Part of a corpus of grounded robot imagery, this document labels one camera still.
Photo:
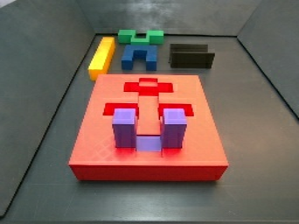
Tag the blue U-shaped block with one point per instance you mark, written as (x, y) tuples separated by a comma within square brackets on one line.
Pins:
[(139, 52)]

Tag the black angle fixture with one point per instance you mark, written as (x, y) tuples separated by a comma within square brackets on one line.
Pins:
[(189, 56)]

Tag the purple U-shaped block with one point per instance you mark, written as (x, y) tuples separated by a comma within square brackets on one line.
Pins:
[(148, 131)]

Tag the red base block with slots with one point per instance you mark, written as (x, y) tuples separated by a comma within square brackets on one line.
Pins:
[(97, 160)]

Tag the yellow long bar block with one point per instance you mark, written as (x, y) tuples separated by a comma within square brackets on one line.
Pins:
[(101, 58)]

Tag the green zigzag block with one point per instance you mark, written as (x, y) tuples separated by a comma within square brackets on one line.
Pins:
[(153, 37)]

